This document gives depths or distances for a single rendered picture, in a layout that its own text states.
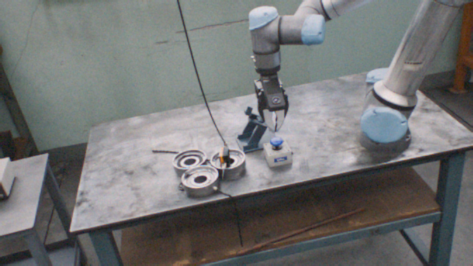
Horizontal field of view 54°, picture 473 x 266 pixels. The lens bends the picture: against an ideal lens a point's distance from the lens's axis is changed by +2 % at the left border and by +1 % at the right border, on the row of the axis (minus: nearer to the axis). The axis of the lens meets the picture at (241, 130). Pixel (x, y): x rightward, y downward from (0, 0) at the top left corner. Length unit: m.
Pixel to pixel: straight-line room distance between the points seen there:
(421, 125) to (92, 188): 1.05
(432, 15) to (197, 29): 1.94
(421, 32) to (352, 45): 2.05
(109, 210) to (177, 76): 1.74
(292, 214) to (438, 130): 0.54
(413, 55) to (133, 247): 1.04
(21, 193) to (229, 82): 1.64
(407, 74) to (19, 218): 1.26
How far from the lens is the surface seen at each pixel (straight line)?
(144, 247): 1.58
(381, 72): 1.39
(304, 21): 1.19
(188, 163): 1.44
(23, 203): 1.76
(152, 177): 1.44
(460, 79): 3.54
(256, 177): 1.35
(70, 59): 2.97
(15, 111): 3.13
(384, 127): 1.23
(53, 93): 3.07
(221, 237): 1.54
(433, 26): 1.15
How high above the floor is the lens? 1.60
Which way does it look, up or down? 31 degrees down
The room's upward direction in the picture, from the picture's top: 8 degrees counter-clockwise
